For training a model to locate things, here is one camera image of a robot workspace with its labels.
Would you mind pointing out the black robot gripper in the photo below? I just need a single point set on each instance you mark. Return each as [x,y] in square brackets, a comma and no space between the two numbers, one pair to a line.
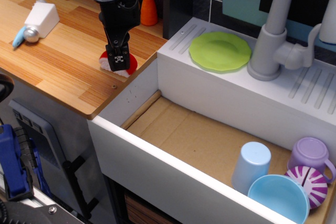
[118,17]

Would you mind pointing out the red and white toy sushi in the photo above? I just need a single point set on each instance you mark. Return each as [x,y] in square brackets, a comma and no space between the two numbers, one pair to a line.
[103,60]

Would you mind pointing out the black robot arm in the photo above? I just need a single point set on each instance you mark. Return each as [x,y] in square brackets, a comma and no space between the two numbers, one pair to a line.
[118,17]

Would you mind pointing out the green plastic plate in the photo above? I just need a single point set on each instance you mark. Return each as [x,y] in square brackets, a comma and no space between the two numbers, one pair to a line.
[219,51]

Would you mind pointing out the orange toy carrot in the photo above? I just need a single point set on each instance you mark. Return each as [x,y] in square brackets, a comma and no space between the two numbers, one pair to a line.
[149,15]

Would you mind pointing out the white toy salt shaker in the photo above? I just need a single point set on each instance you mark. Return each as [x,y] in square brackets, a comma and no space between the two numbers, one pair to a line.
[40,22]

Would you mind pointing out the light blue toy fish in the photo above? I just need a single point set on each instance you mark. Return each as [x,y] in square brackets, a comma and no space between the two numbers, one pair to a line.
[19,38]

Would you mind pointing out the brown cardboard sheet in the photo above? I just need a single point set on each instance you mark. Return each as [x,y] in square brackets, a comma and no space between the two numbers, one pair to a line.
[207,152]

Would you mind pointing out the grey toy faucet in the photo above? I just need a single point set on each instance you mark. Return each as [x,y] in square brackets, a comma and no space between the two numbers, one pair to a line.
[272,50]

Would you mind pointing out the blue clamp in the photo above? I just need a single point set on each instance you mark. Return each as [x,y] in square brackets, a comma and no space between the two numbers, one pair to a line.
[21,164]

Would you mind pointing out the light blue upturned cup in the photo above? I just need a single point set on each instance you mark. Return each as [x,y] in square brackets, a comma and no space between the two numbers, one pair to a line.
[253,162]

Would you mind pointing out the white toy sink unit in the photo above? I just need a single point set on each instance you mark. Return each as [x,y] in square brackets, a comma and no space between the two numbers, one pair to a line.
[297,104]

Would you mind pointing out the light blue plastic bowl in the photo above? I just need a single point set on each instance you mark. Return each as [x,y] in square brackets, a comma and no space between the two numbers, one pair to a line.
[283,195]

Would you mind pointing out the purple and white toy ball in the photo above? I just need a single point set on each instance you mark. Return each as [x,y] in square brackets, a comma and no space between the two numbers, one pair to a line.
[312,181]

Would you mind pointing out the dark vertical post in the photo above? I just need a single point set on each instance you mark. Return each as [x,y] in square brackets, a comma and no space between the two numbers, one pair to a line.
[176,13]

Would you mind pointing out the grey oven door with handle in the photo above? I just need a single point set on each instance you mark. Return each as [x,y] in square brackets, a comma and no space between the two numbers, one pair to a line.
[68,179]

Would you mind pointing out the lilac mug with handle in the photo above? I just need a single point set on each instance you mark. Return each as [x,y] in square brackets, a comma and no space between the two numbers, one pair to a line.
[312,152]

